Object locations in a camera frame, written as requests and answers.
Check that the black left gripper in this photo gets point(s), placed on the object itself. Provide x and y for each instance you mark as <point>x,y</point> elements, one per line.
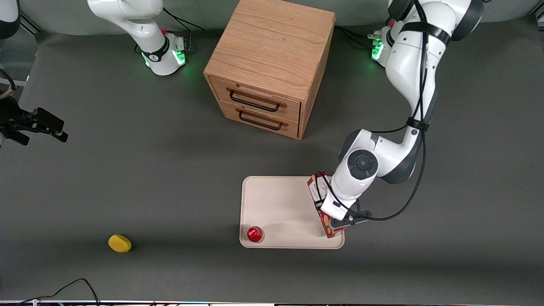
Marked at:
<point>318,204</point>

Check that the wooden drawer cabinet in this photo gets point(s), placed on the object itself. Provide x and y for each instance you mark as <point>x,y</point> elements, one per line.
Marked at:
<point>272,42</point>

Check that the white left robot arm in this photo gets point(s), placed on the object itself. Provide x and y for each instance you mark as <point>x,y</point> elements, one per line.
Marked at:
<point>408,63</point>

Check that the wooden drawer front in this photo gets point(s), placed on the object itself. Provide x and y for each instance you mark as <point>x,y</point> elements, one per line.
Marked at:
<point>293,108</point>
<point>291,127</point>

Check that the red cookie box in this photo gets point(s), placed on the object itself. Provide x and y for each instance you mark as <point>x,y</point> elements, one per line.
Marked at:
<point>313,183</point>

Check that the beige rectangular tray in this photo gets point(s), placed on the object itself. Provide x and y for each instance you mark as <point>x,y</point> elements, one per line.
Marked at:
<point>280,204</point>

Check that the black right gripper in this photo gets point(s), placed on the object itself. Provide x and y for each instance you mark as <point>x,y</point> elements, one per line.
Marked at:
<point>13,117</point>

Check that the small red cup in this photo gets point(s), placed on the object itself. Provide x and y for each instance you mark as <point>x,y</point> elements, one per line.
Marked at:
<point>255,234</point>

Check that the yellow lemon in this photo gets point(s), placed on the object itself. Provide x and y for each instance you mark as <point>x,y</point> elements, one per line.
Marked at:
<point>119,243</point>

